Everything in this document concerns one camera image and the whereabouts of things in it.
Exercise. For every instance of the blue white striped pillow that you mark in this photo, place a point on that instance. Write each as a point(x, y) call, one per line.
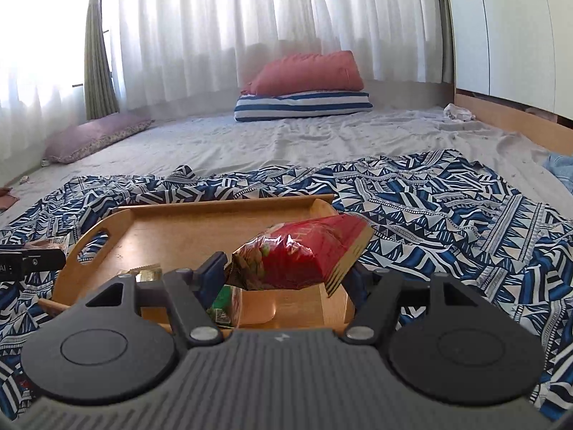
point(304, 105)

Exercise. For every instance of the pink pillow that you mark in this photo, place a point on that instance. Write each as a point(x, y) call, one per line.
point(309, 74)

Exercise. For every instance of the green pea packet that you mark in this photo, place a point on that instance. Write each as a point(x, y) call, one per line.
point(221, 309)

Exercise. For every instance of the white wardrobe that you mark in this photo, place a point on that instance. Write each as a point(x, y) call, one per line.
point(515, 31)

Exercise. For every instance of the brown chocolate packet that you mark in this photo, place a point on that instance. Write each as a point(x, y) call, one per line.
point(47, 243)

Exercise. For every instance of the crumpled white plastic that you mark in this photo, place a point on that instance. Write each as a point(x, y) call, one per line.
point(457, 113)

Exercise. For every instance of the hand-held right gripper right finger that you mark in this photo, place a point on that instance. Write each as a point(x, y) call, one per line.
point(360, 277)

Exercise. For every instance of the wooden bed frame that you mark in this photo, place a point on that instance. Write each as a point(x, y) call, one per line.
point(506, 118)

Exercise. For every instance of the wooden tray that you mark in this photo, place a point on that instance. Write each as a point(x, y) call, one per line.
point(179, 233)

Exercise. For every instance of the blue white patterned blanket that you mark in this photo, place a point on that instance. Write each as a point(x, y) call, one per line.
point(447, 233)

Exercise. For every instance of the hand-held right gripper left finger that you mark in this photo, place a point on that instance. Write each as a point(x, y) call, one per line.
point(214, 277)

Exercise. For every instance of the white sheer curtain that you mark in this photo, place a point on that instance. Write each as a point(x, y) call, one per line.
point(268, 22)

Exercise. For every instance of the red nut bag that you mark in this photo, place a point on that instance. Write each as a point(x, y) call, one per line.
point(304, 251)

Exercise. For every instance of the light blue cloth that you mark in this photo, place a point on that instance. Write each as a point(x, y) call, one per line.
point(559, 170)

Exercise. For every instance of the purple patterned pillow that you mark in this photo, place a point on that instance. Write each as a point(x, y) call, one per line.
point(94, 136)

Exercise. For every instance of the grey bed sheet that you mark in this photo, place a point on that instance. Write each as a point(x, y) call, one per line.
point(291, 143)

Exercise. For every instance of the green curtain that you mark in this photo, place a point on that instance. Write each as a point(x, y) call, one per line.
point(96, 53)
point(447, 22)

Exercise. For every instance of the reddish brown cloth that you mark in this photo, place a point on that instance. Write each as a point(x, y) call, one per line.
point(8, 198)

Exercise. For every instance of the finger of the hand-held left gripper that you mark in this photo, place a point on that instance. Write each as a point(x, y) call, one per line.
point(44, 260)

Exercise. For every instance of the gold snack packet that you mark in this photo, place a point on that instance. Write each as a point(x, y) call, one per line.
point(145, 273)

